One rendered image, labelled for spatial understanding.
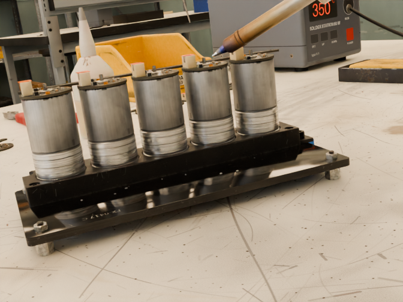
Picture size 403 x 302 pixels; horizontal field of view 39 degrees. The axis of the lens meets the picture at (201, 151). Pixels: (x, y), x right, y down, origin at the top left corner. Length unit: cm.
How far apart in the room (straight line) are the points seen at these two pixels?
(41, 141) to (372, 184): 16
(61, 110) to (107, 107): 2
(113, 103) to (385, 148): 16
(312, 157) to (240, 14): 42
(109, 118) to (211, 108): 5
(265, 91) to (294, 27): 34
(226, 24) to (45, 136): 47
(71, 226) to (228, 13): 51
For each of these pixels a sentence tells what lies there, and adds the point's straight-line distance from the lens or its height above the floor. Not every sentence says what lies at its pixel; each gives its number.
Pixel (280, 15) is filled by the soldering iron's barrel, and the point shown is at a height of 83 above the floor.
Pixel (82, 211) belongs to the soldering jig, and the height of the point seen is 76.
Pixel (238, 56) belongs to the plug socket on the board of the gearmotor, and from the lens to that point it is 31.
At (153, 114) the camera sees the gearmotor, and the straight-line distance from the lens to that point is 29.
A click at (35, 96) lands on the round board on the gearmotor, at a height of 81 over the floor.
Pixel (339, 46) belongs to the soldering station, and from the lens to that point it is 70.
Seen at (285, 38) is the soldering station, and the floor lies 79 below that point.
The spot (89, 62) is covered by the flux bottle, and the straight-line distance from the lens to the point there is 44.
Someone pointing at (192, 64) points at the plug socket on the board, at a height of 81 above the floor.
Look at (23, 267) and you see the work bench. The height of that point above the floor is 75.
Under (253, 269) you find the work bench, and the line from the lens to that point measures 21.
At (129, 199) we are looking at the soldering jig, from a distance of 27.
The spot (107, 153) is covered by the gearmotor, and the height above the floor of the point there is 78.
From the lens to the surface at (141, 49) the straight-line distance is 71.
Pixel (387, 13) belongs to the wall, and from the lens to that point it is 555.
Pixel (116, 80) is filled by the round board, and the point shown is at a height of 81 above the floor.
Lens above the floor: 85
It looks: 15 degrees down
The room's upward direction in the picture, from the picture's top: 7 degrees counter-clockwise
